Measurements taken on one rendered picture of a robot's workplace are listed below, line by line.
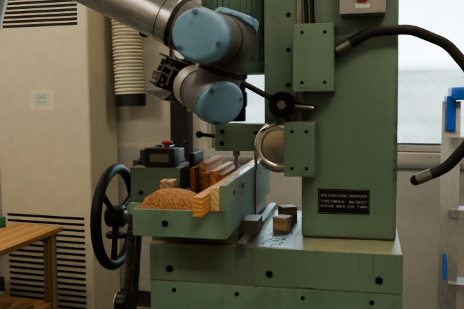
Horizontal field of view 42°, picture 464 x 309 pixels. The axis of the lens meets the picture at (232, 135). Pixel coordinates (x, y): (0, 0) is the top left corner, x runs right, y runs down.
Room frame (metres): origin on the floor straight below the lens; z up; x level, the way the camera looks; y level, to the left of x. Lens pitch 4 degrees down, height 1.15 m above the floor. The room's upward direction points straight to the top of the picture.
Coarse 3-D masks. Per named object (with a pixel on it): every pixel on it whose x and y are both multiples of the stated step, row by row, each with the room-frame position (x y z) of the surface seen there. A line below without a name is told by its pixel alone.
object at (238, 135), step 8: (216, 128) 1.56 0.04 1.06; (224, 128) 1.56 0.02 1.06; (232, 128) 1.56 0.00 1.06; (240, 128) 1.55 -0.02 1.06; (248, 128) 1.55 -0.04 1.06; (256, 128) 1.54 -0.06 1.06; (216, 136) 1.56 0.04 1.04; (224, 136) 1.56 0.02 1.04; (232, 136) 1.56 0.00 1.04; (240, 136) 1.55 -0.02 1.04; (248, 136) 1.55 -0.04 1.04; (216, 144) 1.56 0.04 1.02; (224, 144) 1.56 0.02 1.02; (232, 144) 1.56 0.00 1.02; (240, 144) 1.55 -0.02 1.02; (248, 144) 1.55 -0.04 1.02
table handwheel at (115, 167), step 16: (112, 176) 1.61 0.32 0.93; (128, 176) 1.73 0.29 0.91; (96, 192) 1.55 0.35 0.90; (128, 192) 1.77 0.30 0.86; (96, 208) 1.53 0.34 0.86; (112, 208) 1.62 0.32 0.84; (96, 224) 1.52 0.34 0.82; (112, 224) 1.64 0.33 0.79; (96, 240) 1.52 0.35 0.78; (112, 240) 1.65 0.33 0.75; (96, 256) 1.55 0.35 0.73; (112, 256) 1.63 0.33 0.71
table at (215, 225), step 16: (256, 192) 1.62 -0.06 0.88; (128, 208) 1.53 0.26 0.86; (144, 208) 1.31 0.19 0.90; (240, 208) 1.41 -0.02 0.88; (144, 224) 1.30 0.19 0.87; (160, 224) 1.29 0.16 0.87; (176, 224) 1.29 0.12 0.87; (192, 224) 1.28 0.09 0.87; (208, 224) 1.27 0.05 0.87; (224, 224) 1.26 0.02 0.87
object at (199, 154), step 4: (192, 152) 1.56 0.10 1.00; (196, 152) 1.56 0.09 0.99; (200, 152) 1.60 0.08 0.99; (192, 156) 1.54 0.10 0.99; (196, 156) 1.56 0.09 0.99; (200, 156) 1.60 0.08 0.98; (192, 160) 1.54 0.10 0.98; (196, 160) 1.56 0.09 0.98; (200, 160) 1.60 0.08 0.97; (180, 164) 1.59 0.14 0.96; (184, 164) 1.59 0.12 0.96; (188, 164) 1.59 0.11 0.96; (192, 164) 1.54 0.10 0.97; (196, 164) 1.56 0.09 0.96; (188, 168) 1.58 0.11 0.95; (188, 172) 1.59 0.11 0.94
